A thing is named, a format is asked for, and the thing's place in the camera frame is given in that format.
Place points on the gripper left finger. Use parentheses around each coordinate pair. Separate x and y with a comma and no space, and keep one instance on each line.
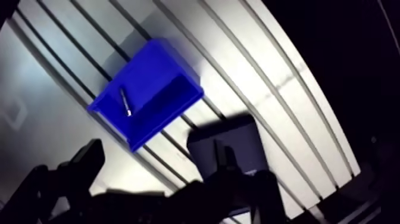
(78,169)

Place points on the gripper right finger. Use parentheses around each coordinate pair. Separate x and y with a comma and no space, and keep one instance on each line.
(247,197)

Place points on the steel bolt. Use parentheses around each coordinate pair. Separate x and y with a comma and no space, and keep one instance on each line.
(126,103)

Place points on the dark blue-grey tray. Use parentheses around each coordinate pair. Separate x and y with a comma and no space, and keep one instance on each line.
(237,137)

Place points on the blue bin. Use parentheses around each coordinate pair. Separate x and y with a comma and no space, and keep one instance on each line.
(147,78)

